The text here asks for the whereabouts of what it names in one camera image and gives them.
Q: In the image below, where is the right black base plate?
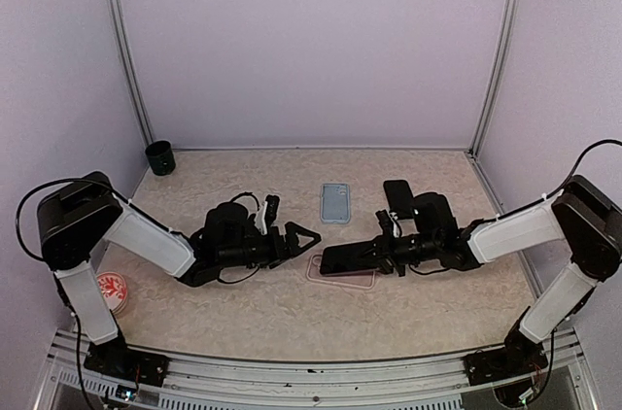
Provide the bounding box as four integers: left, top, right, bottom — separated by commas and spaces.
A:
463, 330, 549, 386

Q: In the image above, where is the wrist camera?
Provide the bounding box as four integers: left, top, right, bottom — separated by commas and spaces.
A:
256, 194, 280, 235
375, 210, 402, 238

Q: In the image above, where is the light blue phone case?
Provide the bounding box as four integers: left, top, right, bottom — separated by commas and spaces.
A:
320, 183, 351, 224

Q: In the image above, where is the left aluminium frame post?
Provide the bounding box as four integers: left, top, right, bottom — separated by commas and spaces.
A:
107, 0, 155, 146

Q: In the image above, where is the right aluminium frame post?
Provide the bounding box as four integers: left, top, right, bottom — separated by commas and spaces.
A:
469, 0, 520, 159

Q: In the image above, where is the dark green cup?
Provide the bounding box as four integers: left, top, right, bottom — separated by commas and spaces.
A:
145, 140, 176, 176

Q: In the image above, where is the front aluminium rail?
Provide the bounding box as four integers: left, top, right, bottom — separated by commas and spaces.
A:
31, 326, 602, 410

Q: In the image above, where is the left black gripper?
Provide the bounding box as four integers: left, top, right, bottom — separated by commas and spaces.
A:
219, 222, 322, 269

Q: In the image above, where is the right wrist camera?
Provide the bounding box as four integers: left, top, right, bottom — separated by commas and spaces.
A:
375, 210, 402, 238

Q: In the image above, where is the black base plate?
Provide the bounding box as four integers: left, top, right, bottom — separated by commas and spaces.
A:
463, 330, 549, 386
84, 340, 170, 388

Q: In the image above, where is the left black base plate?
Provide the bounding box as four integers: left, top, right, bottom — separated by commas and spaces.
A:
84, 340, 170, 388

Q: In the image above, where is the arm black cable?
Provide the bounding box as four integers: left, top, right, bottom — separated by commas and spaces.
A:
14, 179, 132, 260
538, 139, 622, 200

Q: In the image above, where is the aluminium frame post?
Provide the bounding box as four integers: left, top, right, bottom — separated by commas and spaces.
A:
107, 0, 155, 146
469, 0, 520, 159

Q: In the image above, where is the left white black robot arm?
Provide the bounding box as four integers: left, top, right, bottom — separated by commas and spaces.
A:
36, 171, 322, 376

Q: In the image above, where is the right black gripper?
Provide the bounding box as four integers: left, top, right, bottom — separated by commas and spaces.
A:
351, 226, 440, 276

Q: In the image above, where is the red white round dish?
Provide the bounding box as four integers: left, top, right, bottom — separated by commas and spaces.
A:
96, 272, 128, 314

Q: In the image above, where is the clear pink phone case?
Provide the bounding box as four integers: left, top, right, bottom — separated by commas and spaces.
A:
306, 255, 375, 290

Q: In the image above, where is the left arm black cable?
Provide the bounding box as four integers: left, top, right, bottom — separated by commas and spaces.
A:
14, 179, 132, 260

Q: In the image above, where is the large black smartphone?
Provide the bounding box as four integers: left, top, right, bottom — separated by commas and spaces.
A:
383, 179, 414, 220

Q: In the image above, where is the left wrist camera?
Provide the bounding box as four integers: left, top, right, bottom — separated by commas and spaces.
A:
256, 194, 280, 235

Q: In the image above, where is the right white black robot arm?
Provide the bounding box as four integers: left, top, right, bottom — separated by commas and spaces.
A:
323, 175, 621, 375

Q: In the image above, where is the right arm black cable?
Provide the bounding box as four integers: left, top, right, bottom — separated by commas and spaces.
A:
538, 139, 622, 200

